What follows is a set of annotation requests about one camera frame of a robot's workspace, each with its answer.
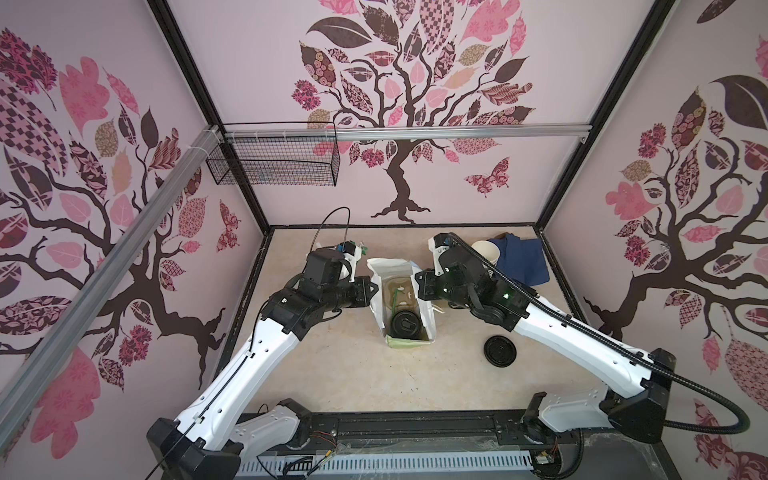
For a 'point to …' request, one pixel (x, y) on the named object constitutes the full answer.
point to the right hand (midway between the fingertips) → (414, 273)
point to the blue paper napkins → (523, 260)
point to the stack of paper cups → (489, 250)
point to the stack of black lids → (500, 351)
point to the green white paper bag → (385, 268)
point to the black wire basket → (279, 154)
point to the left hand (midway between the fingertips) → (378, 293)
